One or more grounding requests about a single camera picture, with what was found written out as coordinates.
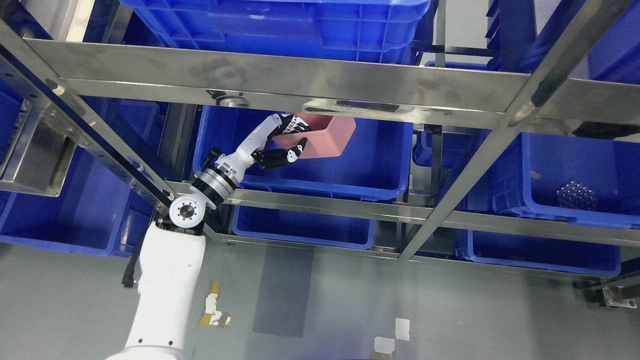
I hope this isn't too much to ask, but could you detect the pink plastic storage box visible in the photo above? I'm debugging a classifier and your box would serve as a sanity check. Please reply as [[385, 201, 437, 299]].
[[267, 112, 357, 159]]

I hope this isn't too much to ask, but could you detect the blue shelf container top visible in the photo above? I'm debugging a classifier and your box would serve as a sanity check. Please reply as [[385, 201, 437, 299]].
[[122, 0, 436, 65]]

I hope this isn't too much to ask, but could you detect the blue bin lower left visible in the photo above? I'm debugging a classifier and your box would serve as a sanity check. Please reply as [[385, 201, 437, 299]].
[[0, 97, 161, 258]]

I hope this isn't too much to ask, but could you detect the stainless steel shelf rack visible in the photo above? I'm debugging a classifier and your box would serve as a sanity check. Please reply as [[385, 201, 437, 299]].
[[1, 0, 639, 261]]

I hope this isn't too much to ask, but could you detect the blue bin lower middle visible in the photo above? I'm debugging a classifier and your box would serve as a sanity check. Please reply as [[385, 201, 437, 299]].
[[231, 206, 375, 249]]

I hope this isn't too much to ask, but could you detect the blue bin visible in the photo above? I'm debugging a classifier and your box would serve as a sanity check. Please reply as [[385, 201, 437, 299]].
[[0, 97, 161, 258], [231, 206, 375, 249], [453, 229, 622, 277]]

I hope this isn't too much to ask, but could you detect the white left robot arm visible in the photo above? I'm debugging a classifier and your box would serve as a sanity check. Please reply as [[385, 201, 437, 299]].
[[110, 147, 254, 360]]

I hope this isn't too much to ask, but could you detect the blue shelf container right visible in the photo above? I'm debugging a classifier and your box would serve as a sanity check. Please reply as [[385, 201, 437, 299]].
[[458, 133, 640, 229]]

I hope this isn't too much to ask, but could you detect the blue shelf container middle left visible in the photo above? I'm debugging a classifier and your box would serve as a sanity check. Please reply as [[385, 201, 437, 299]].
[[192, 105, 413, 203]]

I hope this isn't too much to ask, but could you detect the blue bin lower right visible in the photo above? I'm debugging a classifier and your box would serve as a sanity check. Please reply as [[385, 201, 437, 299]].
[[453, 229, 622, 277]]

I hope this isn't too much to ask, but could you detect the blue shelf container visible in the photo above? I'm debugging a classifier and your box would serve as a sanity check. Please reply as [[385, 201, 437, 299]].
[[458, 133, 640, 229], [122, 0, 436, 65], [192, 105, 413, 203]]

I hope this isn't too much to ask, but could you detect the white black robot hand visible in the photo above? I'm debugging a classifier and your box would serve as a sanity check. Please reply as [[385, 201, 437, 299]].
[[229, 112, 311, 173]]

